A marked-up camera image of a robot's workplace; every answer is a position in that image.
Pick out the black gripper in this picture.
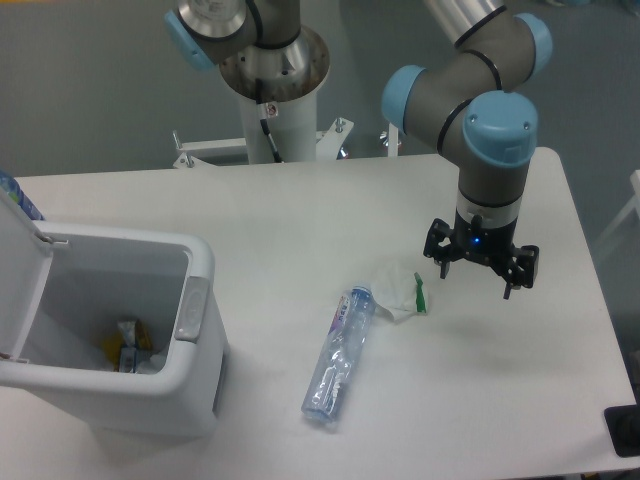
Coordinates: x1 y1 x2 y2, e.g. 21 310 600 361
423 213 540 300

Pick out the white tissue wrapper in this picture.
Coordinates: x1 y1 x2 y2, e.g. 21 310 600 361
372 262 429 324

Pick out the clear plastic water bottle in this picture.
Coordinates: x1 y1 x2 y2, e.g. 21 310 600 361
301 285 376 424

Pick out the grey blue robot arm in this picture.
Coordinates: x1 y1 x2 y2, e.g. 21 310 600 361
164 1 553 291

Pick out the white trash can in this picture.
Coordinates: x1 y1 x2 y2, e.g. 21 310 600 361
1 222 228 437

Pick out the white trash can lid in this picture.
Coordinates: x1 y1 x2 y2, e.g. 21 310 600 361
1 192 53 358

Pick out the black clamp at table edge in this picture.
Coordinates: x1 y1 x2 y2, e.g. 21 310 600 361
604 404 639 458

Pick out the crumpled paper in bin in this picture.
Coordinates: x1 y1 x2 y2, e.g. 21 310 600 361
117 319 166 375

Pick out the yellow wrapper in bin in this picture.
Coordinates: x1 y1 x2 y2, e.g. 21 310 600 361
101 326 122 372

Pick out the blue bottle behind lid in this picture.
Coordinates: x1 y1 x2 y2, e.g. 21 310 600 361
0 170 45 221

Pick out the white frame at right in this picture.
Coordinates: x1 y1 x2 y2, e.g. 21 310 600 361
593 170 639 265

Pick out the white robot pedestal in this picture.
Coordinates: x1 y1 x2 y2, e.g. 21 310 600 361
171 24 404 170

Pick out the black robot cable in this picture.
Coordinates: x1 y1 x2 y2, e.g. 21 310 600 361
255 77 285 165

